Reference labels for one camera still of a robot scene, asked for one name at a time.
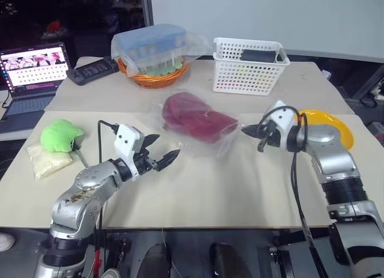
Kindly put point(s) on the pale grain-filled pouch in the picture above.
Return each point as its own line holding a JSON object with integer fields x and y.
{"x": 48, "y": 165}

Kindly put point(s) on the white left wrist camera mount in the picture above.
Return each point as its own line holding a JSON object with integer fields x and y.
{"x": 127, "y": 141}

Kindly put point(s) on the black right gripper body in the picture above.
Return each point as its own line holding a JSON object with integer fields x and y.
{"x": 274, "y": 137}

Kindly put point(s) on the white round object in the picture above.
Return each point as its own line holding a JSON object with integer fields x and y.
{"x": 6, "y": 242}

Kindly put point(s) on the red cloth in plastic bag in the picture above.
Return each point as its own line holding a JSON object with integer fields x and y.
{"x": 231, "y": 143}

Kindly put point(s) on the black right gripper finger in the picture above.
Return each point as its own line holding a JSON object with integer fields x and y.
{"x": 251, "y": 130}
{"x": 265, "y": 143}

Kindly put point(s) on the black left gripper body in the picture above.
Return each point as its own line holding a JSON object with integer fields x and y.
{"x": 143, "y": 164}

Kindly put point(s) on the white power strip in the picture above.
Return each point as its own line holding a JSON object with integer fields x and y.
{"x": 378, "y": 92}

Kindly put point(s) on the thin metal tool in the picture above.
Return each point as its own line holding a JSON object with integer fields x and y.
{"x": 81, "y": 158}

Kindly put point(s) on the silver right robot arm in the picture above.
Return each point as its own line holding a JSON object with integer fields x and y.
{"x": 336, "y": 158}

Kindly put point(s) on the dark rounded shape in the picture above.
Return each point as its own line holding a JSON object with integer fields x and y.
{"x": 157, "y": 261}

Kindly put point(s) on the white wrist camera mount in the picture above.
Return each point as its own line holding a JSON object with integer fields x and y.
{"x": 283, "y": 117}
{"x": 127, "y": 141}

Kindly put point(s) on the black box in basket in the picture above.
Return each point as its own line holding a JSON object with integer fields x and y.
{"x": 258, "y": 56}

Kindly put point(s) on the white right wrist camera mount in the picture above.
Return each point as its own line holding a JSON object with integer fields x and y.
{"x": 283, "y": 117}

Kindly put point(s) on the black handheld controller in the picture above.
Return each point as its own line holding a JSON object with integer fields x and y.
{"x": 90, "y": 71}

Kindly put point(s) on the green plush toy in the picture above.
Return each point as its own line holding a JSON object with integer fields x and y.
{"x": 58, "y": 135}

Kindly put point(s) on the tape roll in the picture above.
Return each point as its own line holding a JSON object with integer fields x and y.
{"x": 111, "y": 273}

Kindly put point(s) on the yellow plastic bowl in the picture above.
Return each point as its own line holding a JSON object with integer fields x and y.
{"x": 336, "y": 122}

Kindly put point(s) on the blue lidded container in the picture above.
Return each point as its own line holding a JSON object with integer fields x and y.
{"x": 150, "y": 39}

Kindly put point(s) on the red flower decoration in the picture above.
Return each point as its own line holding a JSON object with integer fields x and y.
{"x": 54, "y": 27}

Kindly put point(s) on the open laptop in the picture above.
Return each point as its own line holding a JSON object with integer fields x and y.
{"x": 30, "y": 80}

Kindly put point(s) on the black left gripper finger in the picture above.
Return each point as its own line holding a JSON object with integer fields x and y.
{"x": 168, "y": 159}
{"x": 151, "y": 140}

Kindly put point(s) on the white perforated plastic basket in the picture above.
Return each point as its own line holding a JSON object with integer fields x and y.
{"x": 246, "y": 77}

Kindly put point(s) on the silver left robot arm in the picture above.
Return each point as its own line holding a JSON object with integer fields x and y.
{"x": 85, "y": 182}

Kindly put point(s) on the orange woven basket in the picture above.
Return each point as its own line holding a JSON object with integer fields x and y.
{"x": 156, "y": 78}

